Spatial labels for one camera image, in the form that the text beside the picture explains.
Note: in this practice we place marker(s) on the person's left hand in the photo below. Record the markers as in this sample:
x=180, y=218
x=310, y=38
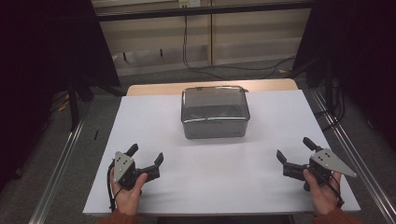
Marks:
x=129, y=199

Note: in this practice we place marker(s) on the black curtain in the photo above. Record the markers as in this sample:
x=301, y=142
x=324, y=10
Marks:
x=37, y=62
x=364, y=46

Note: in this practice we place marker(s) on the black metal stand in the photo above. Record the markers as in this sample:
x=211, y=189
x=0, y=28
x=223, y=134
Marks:
x=73, y=102
x=329, y=90

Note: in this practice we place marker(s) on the small black floor piece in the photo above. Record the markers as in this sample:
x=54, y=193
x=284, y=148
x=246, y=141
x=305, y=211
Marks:
x=96, y=134

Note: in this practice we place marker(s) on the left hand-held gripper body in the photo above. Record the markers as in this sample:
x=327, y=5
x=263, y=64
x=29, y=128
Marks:
x=124, y=165

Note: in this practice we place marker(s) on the grey box lid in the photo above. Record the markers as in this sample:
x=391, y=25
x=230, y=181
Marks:
x=214, y=102

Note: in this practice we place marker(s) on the black crossbar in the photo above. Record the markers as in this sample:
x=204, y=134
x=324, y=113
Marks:
x=202, y=11

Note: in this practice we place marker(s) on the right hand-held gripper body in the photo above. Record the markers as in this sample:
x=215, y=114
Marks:
x=327, y=161

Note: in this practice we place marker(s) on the white wall outlet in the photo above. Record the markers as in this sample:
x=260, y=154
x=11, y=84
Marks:
x=189, y=3

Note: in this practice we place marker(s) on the person's right hand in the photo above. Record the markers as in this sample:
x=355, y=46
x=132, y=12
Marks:
x=323, y=196

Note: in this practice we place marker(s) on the white board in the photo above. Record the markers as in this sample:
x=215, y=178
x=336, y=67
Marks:
x=211, y=174

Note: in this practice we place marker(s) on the wooden table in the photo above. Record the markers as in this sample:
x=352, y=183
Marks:
x=155, y=88

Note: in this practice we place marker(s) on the aluminium floor rail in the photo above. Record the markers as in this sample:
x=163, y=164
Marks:
x=358, y=155
x=59, y=174

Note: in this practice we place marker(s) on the small black peg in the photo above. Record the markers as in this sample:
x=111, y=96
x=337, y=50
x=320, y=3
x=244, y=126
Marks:
x=124, y=56
x=161, y=52

